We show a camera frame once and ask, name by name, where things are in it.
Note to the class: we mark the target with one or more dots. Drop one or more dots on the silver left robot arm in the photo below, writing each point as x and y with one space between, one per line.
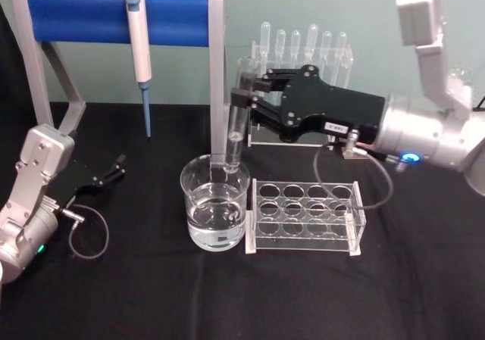
34 188

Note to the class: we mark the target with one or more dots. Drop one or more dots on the clear acrylic dropper rack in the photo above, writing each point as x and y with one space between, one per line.
343 65

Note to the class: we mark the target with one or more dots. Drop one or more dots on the black table cloth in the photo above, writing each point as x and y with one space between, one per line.
151 287

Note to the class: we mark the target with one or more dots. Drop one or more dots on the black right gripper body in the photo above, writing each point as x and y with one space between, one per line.
329 103

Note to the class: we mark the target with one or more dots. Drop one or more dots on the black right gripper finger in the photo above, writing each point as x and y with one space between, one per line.
274 80
261 109

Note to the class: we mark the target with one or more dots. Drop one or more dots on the grey stand with blue bar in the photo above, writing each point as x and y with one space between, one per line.
83 22

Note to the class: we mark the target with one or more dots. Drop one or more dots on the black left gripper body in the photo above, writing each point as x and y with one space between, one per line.
79 179

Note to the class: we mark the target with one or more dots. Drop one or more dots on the glass beaker with water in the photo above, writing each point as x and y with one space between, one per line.
214 219

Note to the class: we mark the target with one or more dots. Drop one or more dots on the clear glass test tube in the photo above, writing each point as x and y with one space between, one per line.
238 128

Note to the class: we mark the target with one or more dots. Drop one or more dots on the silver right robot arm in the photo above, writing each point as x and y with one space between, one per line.
420 131

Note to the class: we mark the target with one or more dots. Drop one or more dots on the clear acrylic test tube rack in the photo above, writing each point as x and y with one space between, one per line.
303 219

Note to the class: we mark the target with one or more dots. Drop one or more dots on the white and blue pipette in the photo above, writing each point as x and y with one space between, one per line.
138 44

